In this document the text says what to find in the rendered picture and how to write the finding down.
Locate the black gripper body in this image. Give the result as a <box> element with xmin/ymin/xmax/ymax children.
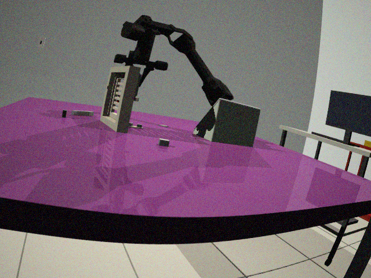
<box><xmin>114</xmin><ymin>42</ymin><xmax>168</xmax><ymax>71</ymax></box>

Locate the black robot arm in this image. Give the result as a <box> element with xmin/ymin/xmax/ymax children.
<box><xmin>121</xmin><ymin>15</ymin><xmax>234</xmax><ymax>106</ymax></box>

